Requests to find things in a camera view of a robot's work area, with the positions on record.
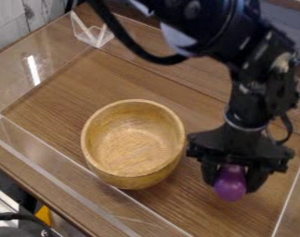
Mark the yellow black device corner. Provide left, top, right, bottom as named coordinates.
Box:
left=35, top=205, right=63, bottom=237

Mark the clear acrylic corner bracket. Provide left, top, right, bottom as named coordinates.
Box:
left=70, top=11, right=114, bottom=48

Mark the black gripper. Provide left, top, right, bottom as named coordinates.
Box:
left=186, top=124, right=295, bottom=193

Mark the purple toy eggplant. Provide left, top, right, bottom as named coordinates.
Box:
left=214, top=165, right=246, bottom=202

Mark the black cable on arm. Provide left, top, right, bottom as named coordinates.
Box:
left=83, top=0, right=192, bottom=67

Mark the black cable lower left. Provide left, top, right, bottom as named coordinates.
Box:
left=0, top=211, right=53, bottom=237

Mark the clear acrylic front wall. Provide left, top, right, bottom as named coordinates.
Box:
left=0, top=114, right=192, bottom=237

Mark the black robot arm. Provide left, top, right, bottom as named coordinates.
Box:
left=129, top=0, right=300, bottom=193

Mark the brown wooden bowl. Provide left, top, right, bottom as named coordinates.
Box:
left=81, top=99, right=186, bottom=190

